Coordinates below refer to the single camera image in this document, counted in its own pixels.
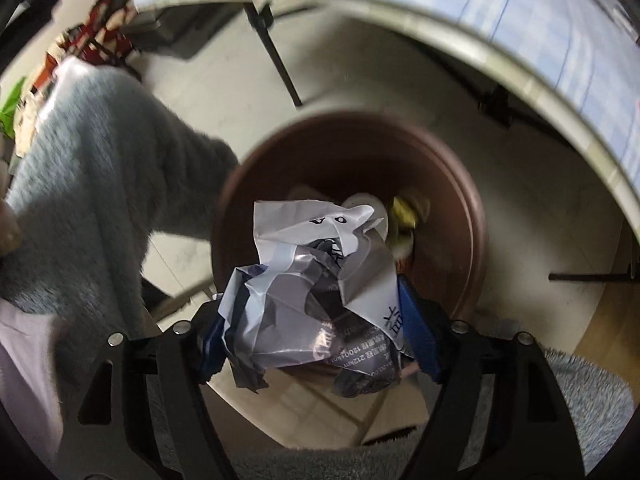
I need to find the blue checked tablecloth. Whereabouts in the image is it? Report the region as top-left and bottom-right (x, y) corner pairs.
(132, 0), (640, 192)

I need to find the red black patterned cloth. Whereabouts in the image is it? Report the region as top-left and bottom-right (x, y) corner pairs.
(44, 0), (137, 72)

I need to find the person's left leg fluffy grey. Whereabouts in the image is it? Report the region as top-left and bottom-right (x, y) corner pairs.
(0, 57), (242, 322)

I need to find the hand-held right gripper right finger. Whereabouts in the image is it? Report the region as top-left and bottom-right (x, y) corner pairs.
(397, 277), (586, 480)

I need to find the black table leg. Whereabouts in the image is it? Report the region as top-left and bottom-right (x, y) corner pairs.
(244, 2), (304, 109)
(547, 269), (637, 284)

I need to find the yellow snack wrapper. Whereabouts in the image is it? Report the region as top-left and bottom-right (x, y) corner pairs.
(391, 194), (432, 228)

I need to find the brown plastic bin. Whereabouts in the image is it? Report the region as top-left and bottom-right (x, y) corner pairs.
(210, 112), (488, 382)

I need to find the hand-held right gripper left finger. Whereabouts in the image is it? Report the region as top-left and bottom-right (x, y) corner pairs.
(62, 302), (236, 480)

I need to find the white plastic bag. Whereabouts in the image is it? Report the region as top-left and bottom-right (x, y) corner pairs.
(217, 199), (417, 397)

